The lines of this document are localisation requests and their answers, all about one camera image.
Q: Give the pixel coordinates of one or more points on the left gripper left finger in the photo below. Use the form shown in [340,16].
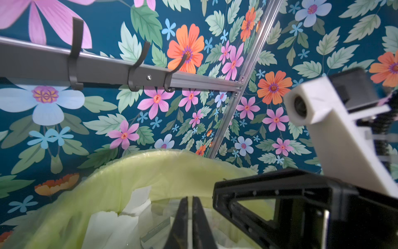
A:
[178,236]

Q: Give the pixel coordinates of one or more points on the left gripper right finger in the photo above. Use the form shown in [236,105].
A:
[202,237]

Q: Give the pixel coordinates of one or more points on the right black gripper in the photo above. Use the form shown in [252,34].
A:
[294,209]

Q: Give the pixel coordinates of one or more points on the shredded paper scraps in bin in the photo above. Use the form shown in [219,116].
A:
[142,224]

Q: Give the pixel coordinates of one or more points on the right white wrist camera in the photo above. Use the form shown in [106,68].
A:
[349,127]

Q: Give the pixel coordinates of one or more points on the black wall hook rail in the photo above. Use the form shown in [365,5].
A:
[21,59]

